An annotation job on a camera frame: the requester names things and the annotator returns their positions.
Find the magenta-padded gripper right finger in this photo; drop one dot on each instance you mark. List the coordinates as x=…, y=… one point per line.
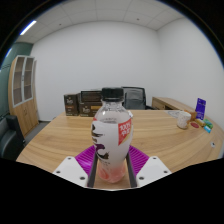
x=151, y=168

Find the black padded chair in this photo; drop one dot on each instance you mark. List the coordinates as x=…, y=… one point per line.
x=10, y=136

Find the purple stand-up pouch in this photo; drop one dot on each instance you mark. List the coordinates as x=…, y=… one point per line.
x=201, y=108

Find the clear drink bottle black cap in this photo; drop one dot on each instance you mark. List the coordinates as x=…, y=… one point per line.
x=110, y=133

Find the wooden side desk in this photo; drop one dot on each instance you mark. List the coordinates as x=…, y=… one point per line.
x=166, y=102

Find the wooden shelf cabinet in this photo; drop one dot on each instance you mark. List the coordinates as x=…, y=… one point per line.
x=25, y=110

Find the green packet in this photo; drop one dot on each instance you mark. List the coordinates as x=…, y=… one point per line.
x=208, y=126

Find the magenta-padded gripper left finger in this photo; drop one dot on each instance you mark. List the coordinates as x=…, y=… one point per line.
x=71, y=168

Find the black mesh office chair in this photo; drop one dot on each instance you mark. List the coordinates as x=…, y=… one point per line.
x=143, y=96

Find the tall brown cardboard box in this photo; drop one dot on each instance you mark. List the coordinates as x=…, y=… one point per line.
x=71, y=105

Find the white ceiling light panel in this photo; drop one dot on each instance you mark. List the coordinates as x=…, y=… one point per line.
x=28, y=27

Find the white ceramic mug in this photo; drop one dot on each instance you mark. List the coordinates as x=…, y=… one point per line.
x=183, y=120

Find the dark flat cardboard box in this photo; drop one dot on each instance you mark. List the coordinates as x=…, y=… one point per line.
x=90, y=96

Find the wide brown cardboard box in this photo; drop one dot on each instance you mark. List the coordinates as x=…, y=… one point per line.
x=88, y=109

